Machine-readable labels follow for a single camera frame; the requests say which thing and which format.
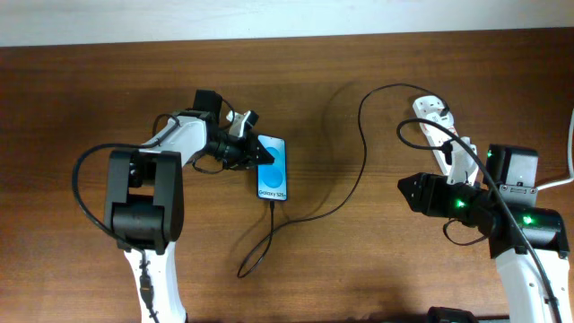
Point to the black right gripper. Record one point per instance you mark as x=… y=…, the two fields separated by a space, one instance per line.
x=430 y=187

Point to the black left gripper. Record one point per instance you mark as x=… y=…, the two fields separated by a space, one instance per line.
x=248 y=155

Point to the blue Galaxy smartphone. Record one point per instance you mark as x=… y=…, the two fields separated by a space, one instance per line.
x=272 y=178

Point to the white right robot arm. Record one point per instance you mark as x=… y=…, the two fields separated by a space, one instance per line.
x=528 y=244

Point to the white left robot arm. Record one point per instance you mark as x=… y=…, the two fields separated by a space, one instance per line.
x=144 y=203

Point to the white USB charger plug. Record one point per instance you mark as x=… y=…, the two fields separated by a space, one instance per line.
x=446 y=121

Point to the white power strip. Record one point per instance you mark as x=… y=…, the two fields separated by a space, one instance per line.
x=423 y=106

